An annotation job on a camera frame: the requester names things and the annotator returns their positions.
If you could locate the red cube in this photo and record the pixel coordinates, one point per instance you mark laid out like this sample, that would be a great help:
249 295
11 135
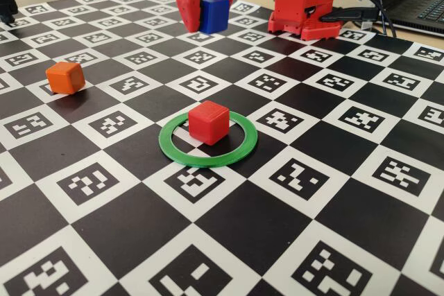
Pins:
208 122

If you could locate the blue cube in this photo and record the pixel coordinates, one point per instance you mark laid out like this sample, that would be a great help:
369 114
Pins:
215 15

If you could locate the orange cube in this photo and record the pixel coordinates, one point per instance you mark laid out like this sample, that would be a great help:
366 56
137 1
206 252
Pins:
64 77

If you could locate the black stand clamp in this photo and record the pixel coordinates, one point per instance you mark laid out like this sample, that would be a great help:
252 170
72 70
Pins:
7 1

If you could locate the black white marker checkerboard mat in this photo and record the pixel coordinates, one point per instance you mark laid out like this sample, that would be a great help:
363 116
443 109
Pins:
243 223

